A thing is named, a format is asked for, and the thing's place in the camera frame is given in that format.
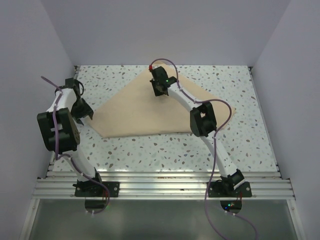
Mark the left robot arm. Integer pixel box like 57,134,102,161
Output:
36,76,104,197

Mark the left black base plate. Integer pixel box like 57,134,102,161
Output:
72,180,120,198

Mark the aluminium frame rail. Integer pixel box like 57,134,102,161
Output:
32,171,295,200

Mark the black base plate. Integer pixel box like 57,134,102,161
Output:
72,180,120,198
208,180,253,198

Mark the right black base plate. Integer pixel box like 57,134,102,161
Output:
208,180,253,198

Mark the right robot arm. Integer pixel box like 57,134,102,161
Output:
148,65,245,197

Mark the beige cloth mat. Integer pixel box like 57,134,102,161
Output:
88,68,235,138

